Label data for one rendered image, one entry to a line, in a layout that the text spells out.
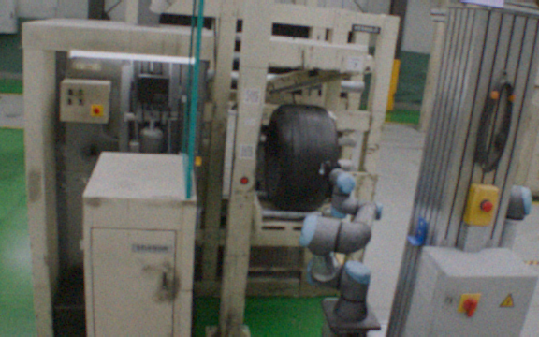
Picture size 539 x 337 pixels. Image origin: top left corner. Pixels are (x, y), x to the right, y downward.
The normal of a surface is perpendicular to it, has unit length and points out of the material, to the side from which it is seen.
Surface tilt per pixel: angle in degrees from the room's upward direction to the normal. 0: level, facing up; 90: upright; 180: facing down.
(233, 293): 90
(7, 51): 90
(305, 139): 56
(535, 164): 90
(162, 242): 90
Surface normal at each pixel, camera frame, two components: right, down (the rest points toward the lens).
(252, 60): 0.19, 0.29
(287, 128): -0.50, -0.40
